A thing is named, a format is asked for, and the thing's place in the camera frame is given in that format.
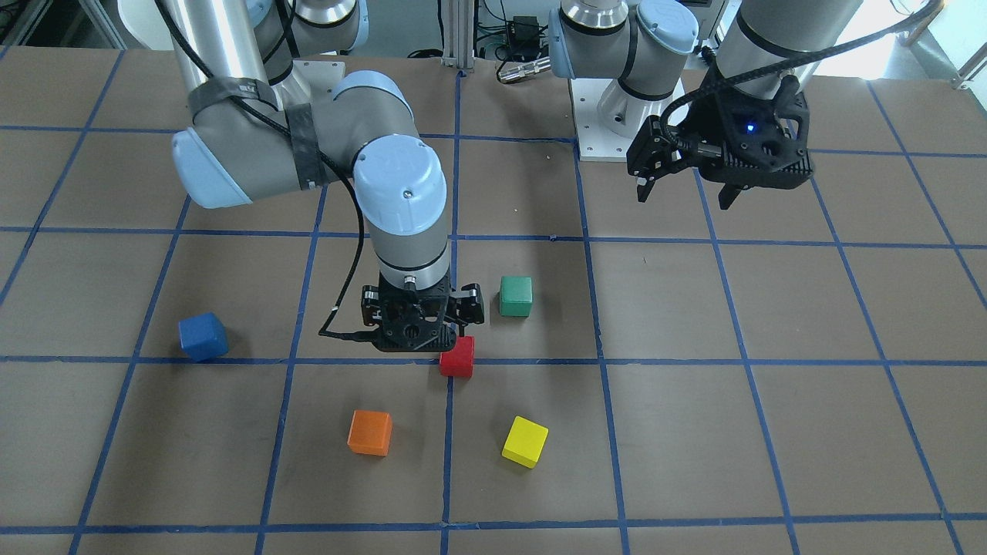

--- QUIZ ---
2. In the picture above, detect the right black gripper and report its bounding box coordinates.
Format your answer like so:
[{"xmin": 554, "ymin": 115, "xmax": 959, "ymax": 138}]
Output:
[{"xmin": 361, "ymin": 280, "xmax": 486, "ymax": 352}]

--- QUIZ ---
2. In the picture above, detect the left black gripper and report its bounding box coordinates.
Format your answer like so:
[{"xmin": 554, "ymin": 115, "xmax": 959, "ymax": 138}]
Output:
[{"xmin": 626, "ymin": 75, "xmax": 814, "ymax": 210}]

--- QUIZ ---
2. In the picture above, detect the red block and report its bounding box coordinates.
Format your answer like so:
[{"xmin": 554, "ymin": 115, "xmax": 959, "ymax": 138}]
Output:
[{"xmin": 440, "ymin": 336, "xmax": 475, "ymax": 378}]

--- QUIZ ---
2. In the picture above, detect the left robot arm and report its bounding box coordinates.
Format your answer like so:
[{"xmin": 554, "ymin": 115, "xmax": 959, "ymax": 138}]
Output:
[{"xmin": 547, "ymin": 1, "xmax": 860, "ymax": 210}]

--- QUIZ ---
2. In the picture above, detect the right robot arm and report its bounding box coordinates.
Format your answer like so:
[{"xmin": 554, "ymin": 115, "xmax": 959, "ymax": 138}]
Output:
[{"xmin": 156, "ymin": 1, "xmax": 484, "ymax": 352}]

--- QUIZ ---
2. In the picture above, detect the green block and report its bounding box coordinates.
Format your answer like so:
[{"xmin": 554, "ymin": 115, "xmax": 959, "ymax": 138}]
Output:
[{"xmin": 498, "ymin": 275, "xmax": 534, "ymax": 318}]

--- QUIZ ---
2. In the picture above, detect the orange block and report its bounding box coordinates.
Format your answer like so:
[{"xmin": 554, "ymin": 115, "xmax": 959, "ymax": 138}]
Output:
[{"xmin": 348, "ymin": 409, "xmax": 392, "ymax": 456}]

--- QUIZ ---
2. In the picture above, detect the yellow block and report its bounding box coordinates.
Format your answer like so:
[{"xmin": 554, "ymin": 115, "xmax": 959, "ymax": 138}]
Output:
[{"xmin": 501, "ymin": 415, "xmax": 549, "ymax": 469}]

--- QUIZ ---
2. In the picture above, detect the blue block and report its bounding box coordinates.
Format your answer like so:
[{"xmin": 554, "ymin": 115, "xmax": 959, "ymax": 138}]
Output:
[{"xmin": 177, "ymin": 312, "xmax": 229, "ymax": 362}]

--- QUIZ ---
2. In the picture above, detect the black power adapter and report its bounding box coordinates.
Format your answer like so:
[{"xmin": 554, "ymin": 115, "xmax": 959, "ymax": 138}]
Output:
[{"xmin": 505, "ymin": 15, "xmax": 541, "ymax": 50}]

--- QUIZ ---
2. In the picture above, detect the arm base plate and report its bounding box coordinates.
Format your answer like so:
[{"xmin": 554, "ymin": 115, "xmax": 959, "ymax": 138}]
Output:
[
  {"xmin": 274, "ymin": 60, "xmax": 346, "ymax": 108},
  {"xmin": 570, "ymin": 79, "xmax": 685, "ymax": 163}
]

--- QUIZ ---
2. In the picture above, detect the aluminium frame post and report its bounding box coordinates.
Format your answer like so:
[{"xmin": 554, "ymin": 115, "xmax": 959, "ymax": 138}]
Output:
[{"xmin": 440, "ymin": 0, "xmax": 478, "ymax": 73}]

